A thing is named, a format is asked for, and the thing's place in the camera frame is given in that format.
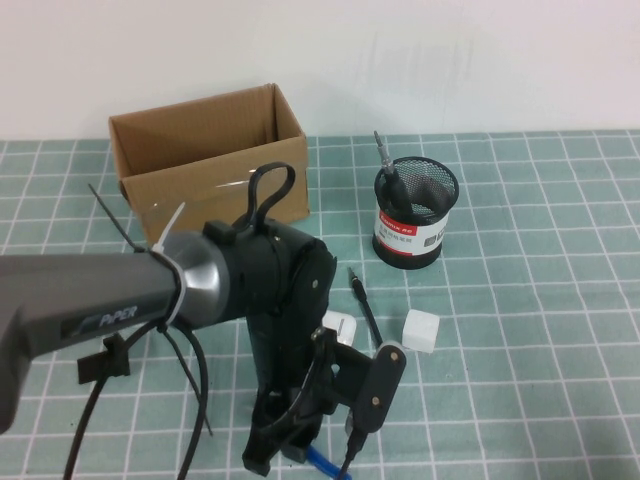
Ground green checkered tablecloth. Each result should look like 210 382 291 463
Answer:
0 128 640 480

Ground white zip tie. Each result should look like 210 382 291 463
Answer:
149 202 187 326

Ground black mesh pen holder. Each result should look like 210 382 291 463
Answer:
372 156 460 272

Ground blue-handled pliers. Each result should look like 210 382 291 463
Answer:
305 446 346 480

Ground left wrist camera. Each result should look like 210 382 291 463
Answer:
344 339 409 436

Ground black plastic bracket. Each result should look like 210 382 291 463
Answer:
77 333 132 385

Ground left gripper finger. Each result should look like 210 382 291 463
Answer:
242 425 282 475
282 440 309 464

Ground black left camera cable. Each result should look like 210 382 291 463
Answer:
62 162 369 480

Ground white cube block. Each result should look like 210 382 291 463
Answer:
401 308 441 354

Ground black zip tie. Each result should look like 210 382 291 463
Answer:
88 183 214 436

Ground white earbuds case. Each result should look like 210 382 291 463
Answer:
322 310 359 350

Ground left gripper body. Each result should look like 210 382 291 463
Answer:
247 299 351 447

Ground brown cardboard box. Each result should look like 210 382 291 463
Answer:
108 82 311 247

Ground thick black-handled screwdriver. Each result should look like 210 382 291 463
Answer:
372 130 416 216

